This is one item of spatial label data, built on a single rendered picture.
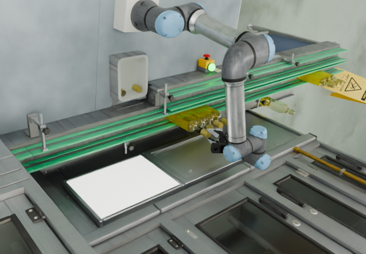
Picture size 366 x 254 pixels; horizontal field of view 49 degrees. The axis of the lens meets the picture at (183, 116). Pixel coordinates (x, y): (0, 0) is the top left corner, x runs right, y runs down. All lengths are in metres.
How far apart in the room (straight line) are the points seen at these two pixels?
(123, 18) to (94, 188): 0.78
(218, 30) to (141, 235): 0.88
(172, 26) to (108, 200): 0.79
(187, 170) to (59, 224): 0.96
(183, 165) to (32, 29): 0.91
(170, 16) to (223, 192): 0.81
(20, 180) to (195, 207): 0.79
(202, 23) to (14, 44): 0.79
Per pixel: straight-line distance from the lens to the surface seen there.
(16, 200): 1.22
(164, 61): 2.23
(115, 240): 1.58
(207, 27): 1.76
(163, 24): 1.75
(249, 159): 1.81
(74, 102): 2.00
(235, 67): 1.51
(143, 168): 1.92
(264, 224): 1.74
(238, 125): 1.60
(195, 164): 1.97
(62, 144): 1.81
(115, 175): 1.87
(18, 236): 1.11
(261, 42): 1.59
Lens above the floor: 2.42
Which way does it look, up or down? 43 degrees down
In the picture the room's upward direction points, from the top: 119 degrees clockwise
